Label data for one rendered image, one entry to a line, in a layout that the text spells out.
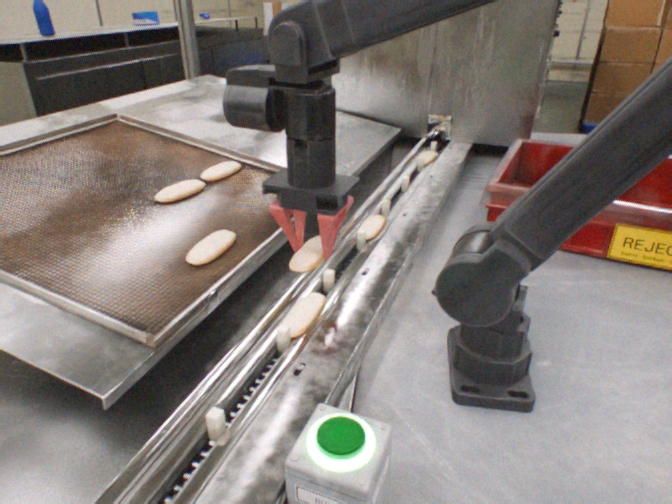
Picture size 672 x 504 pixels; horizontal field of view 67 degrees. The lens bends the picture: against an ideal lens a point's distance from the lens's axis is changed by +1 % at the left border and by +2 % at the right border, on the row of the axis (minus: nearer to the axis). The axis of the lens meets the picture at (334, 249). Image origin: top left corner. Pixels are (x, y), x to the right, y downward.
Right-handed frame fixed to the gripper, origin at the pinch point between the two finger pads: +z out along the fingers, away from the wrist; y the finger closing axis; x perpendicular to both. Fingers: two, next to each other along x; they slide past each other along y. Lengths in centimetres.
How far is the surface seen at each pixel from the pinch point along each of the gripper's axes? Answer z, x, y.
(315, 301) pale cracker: 7.1, 1.1, -0.7
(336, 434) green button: 2.5, 24.3, -12.7
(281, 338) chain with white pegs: 7.1, 9.7, -0.1
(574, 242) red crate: 8.9, -33.9, -32.8
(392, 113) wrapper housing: 1, -80, 12
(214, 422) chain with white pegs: 6.6, 23.7, -0.3
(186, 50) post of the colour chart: -11, -92, 85
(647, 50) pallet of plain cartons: 18, -441, -96
